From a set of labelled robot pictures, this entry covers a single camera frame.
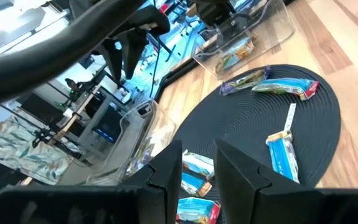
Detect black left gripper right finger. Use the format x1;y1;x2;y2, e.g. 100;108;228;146
214;139;319;224

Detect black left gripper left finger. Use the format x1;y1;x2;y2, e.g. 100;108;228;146
121;139;183;224

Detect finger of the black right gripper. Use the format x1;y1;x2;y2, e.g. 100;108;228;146
118;29;148;80
99;40;124;82

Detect pale blue white granola bar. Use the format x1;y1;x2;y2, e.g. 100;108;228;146
182;149;215;180

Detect green orange granola bar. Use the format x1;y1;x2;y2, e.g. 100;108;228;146
214;36;257;75

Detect purple granola bar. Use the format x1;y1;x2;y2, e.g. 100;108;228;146
219;65;271;96

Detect blue granola bar red end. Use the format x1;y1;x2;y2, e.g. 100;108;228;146
251;77;321;101

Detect round dark woven placemat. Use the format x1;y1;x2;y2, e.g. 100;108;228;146
166;63;342;224

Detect wooden background table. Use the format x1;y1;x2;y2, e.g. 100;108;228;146
49;83;108;146

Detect clear plastic bin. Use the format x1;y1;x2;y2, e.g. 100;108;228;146
85;98;178;187
192;0;296;80

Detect white paper strip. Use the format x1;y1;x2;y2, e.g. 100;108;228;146
283;103;298;132

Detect teal patterned cloth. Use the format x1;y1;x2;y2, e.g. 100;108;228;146
0;119;74;187

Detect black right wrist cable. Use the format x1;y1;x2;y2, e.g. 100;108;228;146
149;30;164;99

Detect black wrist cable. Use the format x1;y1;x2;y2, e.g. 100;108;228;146
0;0;147;111
149;30;164;99

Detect black aluminium table frame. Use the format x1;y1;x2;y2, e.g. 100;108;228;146
154;57;200;102

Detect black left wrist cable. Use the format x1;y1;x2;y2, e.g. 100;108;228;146
0;0;147;111

